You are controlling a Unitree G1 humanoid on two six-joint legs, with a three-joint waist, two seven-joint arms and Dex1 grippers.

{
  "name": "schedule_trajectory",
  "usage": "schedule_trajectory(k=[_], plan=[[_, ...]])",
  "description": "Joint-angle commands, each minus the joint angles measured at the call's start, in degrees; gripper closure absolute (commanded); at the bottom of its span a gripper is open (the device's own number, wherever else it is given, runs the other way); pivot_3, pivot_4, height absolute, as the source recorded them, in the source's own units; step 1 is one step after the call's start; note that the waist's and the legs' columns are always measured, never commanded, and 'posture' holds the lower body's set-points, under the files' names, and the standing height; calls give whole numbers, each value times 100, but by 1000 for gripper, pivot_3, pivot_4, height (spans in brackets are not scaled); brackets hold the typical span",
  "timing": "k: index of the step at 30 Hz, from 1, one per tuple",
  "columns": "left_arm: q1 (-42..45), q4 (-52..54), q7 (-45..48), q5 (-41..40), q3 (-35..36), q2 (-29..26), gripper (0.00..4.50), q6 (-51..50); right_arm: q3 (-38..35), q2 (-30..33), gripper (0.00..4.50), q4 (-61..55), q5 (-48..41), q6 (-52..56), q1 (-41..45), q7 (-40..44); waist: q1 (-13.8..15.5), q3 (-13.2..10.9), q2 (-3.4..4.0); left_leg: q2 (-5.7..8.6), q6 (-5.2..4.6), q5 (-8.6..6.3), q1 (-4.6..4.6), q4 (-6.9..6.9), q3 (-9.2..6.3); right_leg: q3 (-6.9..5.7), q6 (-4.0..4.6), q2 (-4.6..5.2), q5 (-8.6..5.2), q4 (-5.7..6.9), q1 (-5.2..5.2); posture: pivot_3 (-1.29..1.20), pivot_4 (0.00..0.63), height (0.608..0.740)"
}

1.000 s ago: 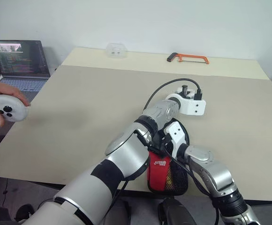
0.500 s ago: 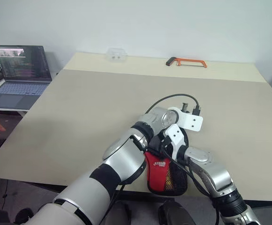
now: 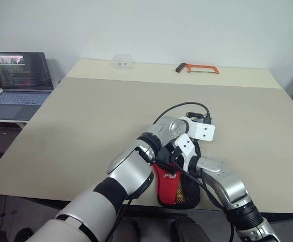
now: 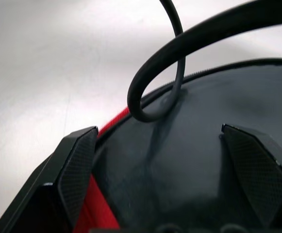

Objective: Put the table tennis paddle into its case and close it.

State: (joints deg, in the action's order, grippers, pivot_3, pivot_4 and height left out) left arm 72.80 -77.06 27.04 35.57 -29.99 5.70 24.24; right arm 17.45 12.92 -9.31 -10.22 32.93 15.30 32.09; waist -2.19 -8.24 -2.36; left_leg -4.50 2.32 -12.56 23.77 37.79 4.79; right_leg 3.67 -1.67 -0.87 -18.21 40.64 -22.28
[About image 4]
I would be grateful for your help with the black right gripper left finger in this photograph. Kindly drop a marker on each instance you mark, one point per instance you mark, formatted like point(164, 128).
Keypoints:
point(68, 179)

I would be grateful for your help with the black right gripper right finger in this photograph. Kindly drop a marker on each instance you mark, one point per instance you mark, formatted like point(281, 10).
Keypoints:
point(257, 174)

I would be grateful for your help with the black and red case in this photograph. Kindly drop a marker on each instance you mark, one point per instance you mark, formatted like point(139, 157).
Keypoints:
point(191, 121)

